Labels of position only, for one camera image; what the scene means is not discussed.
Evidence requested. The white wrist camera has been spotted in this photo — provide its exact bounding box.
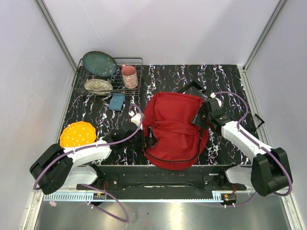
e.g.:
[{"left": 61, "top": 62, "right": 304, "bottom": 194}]
[
  {"left": 210, "top": 93, "right": 220, "bottom": 101},
  {"left": 130, "top": 113, "right": 144, "bottom": 126}
]

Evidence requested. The red student backpack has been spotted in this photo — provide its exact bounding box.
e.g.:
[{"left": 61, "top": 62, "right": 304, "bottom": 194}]
[{"left": 142, "top": 81, "right": 211, "bottom": 171}]

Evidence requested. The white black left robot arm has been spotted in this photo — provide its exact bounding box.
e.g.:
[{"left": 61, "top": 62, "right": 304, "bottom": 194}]
[{"left": 29, "top": 123, "right": 143, "bottom": 195}]

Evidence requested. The speckled beige small plate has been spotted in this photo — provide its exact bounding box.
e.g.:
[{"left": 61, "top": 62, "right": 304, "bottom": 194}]
[{"left": 84, "top": 79, "right": 113, "bottom": 94}]

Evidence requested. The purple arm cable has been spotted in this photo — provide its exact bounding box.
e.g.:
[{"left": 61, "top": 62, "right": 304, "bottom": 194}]
[
  {"left": 33, "top": 104, "right": 146, "bottom": 222},
  {"left": 211, "top": 91, "right": 293, "bottom": 208}
]

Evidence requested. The pink cartoon mug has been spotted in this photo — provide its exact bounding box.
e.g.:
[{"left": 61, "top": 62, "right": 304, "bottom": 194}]
[{"left": 121, "top": 64, "right": 138, "bottom": 89}]

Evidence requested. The dark wire dish rack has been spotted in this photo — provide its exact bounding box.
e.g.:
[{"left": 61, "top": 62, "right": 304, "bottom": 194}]
[{"left": 72, "top": 57, "right": 143, "bottom": 97}]

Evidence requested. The aluminium frame rail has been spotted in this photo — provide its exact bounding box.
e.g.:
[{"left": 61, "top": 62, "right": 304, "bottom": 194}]
[{"left": 33, "top": 173, "right": 294, "bottom": 194}]

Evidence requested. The orange plastic plate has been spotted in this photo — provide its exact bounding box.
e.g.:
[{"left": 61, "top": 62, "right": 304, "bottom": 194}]
[{"left": 59, "top": 121, "right": 96, "bottom": 148}]

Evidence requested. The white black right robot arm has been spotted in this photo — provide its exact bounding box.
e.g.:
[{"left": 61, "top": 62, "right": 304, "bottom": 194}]
[{"left": 192, "top": 98, "right": 293, "bottom": 196}]

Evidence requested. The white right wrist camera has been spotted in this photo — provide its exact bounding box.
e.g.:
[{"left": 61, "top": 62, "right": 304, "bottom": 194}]
[{"left": 210, "top": 93, "right": 220, "bottom": 101}]

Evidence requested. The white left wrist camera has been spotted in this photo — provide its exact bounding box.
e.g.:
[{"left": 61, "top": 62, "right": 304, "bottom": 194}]
[{"left": 130, "top": 113, "right": 144, "bottom": 126}]

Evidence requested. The teal ceramic plate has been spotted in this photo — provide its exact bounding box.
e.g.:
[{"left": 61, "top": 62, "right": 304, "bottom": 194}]
[{"left": 83, "top": 51, "right": 117, "bottom": 77}]

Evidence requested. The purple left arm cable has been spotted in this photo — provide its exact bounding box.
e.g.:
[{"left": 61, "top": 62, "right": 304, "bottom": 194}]
[{"left": 33, "top": 104, "right": 146, "bottom": 222}]

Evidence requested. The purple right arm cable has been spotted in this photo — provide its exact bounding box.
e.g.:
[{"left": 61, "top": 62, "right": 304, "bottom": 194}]
[{"left": 211, "top": 91, "right": 293, "bottom": 208}]

